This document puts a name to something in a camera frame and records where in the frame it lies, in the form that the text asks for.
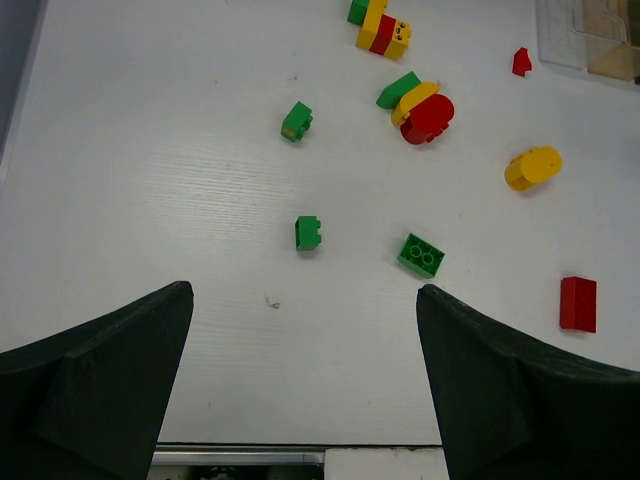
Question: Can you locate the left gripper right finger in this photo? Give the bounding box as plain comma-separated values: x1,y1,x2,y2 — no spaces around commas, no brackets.
416,285,639,479

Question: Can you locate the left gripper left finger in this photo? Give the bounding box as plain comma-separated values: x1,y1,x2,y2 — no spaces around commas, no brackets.
1,281,194,479

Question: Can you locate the red lego brick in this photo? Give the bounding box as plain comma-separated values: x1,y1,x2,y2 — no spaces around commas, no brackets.
559,276,597,334

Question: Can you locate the green two-stud lego brick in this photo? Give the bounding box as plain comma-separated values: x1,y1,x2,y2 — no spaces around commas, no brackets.
397,233,445,279

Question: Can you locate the yellow rounded lego brick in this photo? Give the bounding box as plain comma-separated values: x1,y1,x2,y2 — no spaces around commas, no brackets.
504,146,563,192

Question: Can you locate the green yellow red rounded stack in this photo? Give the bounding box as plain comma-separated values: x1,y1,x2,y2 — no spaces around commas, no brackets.
376,71,455,146

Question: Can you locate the small red lego piece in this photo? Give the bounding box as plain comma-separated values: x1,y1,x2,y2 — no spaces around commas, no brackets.
512,47,533,78

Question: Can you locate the clear plastic container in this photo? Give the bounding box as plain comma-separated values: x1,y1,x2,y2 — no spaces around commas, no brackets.
535,0,587,71

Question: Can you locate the green yellow red lego stack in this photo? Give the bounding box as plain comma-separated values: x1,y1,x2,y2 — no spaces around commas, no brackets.
347,0,412,60

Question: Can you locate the amber plastic container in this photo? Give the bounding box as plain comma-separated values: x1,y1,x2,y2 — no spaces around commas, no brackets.
578,0,639,85

